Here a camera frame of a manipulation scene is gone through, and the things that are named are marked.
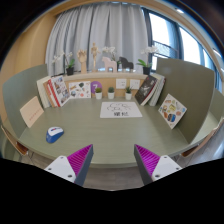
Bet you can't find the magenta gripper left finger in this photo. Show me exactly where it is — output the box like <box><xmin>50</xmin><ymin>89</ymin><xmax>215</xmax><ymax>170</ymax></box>
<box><xmin>44</xmin><ymin>143</ymin><xmax>95</xmax><ymax>187</ymax></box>

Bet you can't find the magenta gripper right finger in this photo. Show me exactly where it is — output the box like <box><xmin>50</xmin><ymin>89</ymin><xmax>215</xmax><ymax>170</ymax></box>
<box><xmin>133</xmin><ymin>143</ymin><xmax>183</xmax><ymax>186</ymax></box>

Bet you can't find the blue and white mouse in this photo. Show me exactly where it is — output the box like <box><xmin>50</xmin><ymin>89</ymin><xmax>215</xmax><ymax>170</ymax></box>
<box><xmin>46</xmin><ymin>127</ymin><xmax>64</xmax><ymax>143</ymax></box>

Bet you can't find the white mouse pad sheet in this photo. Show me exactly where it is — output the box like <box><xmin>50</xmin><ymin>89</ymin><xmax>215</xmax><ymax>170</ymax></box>
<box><xmin>100</xmin><ymin>102</ymin><xmax>142</xmax><ymax>118</ymax></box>

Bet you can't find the food picture board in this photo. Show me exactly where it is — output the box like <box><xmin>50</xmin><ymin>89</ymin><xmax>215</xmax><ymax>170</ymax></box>
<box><xmin>158</xmin><ymin>94</ymin><xmax>187</xmax><ymax>129</ymax></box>

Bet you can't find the left wooden chair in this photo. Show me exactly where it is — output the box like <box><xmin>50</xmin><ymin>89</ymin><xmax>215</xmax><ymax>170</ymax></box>
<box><xmin>1</xmin><ymin>127</ymin><xmax>32</xmax><ymax>160</ymax></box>

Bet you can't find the wooden chair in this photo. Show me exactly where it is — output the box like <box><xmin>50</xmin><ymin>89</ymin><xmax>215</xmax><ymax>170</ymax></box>
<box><xmin>181</xmin><ymin>117</ymin><xmax>224</xmax><ymax>157</ymax></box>
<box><xmin>1</xmin><ymin>127</ymin><xmax>32</xmax><ymax>160</ymax></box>

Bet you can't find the right stack of books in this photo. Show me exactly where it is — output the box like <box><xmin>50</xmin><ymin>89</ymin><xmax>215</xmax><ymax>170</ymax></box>
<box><xmin>135</xmin><ymin>73</ymin><xmax>165</xmax><ymax>106</ymax></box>

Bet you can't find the stack of books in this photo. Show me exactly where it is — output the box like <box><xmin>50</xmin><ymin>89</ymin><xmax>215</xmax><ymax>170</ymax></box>
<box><xmin>135</xmin><ymin>73</ymin><xmax>165</xmax><ymax>106</ymax></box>
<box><xmin>37</xmin><ymin>75</ymin><xmax>70</xmax><ymax>108</ymax></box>

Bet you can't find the right small potted plant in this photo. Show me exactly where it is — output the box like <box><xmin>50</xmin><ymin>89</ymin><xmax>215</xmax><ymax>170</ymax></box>
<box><xmin>125</xmin><ymin>86</ymin><xmax>132</xmax><ymax>100</ymax></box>

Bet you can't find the small potted plant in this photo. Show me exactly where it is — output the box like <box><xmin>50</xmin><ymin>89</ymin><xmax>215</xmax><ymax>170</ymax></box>
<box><xmin>107</xmin><ymin>87</ymin><xmax>115</xmax><ymax>99</ymax></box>
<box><xmin>95</xmin><ymin>87</ymin><xmax>102</xmax><ymax>100</ymax></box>
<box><xmin>125</xmin><ymin>86</ymin><xmax>132</xmax><ymax>100</ymax></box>

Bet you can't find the beige card sign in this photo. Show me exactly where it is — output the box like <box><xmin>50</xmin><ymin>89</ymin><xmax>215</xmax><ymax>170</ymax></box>
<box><xmin>20</xmin><ymin>97</ymin><xmax>44</xmax><ymax>128</ymax></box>

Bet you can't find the illustrated white card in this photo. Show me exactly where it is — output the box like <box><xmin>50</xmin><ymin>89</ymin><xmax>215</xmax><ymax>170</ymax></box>
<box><xmin>69</xmin><ymin>81</ymin><xmax>91</xmax><ymax>99</ymax></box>

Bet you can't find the left small potted plant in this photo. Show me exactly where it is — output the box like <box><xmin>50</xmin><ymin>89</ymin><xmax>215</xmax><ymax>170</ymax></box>
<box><xmin>95</xmin><ymin>87</ymin><xmax>102</xmax><ymax>100</ymax></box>

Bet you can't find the right green partition panel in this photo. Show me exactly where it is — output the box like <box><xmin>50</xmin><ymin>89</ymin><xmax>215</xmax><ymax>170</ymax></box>
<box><xmin>156</xmin><ymin>58</ymin><xmax>215</xmax><ymax>143</ymax></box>

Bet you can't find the green partition panel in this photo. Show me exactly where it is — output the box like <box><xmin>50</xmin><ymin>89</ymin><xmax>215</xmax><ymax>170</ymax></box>
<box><xmin>156</xmin><ymin>58</ymin><xmax>215</xmax><ymax>143</ymax></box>
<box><xmin>2</xmin><ymin>64</ymin><xmax>48</xmax><ymax>137</ymax></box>

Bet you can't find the left stack of books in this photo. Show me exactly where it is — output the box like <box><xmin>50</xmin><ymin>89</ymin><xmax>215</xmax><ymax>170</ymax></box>
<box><xmin>37</xmin><ymin>75</ymin><xmax>70</xmax><ymax>108</ymax></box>

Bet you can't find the right wooden chair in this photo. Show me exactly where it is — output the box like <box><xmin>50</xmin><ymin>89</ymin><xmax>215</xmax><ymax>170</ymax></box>
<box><xmin>181</xmin><ymin>117</ymin><xmax>224</xmax><ymax>157</ymax></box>

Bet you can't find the purple round sign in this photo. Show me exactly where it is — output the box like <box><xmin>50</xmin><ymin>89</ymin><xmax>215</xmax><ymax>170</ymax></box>
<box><xmin>91</xmin><ymin>81</ymin><xmax>102</xmax><ymax>94</ymax></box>

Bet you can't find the middle small potted plant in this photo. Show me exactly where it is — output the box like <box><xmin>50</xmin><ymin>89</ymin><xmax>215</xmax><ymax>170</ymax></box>
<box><xmin>107</xmin><ymin>87</ymin><xmax>115</xmax><ymax>99</ymax></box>

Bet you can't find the right white orchid pot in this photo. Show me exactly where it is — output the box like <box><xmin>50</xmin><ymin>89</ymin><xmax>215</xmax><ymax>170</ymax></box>
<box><xmin>137</xmin><ymin>45</ymin><xmax>158</xmax><ymax>75</ymax></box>

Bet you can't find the white orchid pot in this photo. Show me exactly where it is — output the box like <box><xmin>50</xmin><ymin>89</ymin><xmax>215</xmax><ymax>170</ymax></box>
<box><xmin>137</xmin><ymin>45</ymin><xmax>158</xmax><ymax>75</ymax></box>
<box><xmin>52</xmin><ymin>51</ymin><xmax>75</xmax><ymax>75</ymax></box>

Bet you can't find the left green partition panel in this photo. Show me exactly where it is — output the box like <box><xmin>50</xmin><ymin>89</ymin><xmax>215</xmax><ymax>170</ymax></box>
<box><xmin>2</xmin><ymin>64</ymin><xmax>48</xmax><ymax>137</ymax></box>

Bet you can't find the dark wooden horse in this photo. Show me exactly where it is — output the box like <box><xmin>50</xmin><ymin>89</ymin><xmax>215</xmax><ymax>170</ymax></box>
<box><xmin>119</xmin><ymin>57</ymin><xmax>134</xmax><ymax>70</ymax></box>

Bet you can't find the left white orchid pot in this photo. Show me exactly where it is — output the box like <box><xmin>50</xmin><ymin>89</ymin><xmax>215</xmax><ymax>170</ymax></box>
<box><xmin>52</xmin><ymin>51</ymin><xmax>75</xmax><ymax>75</ymax></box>

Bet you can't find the light wooden horse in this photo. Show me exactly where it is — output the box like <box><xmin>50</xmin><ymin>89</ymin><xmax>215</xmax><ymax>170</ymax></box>
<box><xmin>102</xmin><ymin>57</ymin><xmax>117</xmax><ymax>72</ymax></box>

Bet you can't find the wooden hand model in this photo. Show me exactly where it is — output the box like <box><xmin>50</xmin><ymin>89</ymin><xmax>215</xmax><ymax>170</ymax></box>
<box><xmin>77</xmin><ymin>49</ymin><xmax>87</xmax><ymax>74</ymax></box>

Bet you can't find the wooden mannequin figure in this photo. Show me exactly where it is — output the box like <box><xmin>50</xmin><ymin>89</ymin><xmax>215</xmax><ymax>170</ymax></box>
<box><xmin>91</xmin><ymin>42</ymin><xmax>100</xmax><ymax>72</ymax></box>

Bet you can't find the middle white orchid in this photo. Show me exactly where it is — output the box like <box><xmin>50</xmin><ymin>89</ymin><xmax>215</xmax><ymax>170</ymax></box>
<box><xmin>102</xmin><ymin>46</ymin><xmax>116</xmax><ymax>61</ymax></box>

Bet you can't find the grey curtain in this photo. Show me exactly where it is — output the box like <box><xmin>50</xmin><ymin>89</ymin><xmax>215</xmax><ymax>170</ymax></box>
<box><xmin>45</xmin><ymin>2</ymin><xmax>148</xmax><ymax>75</ymax></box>

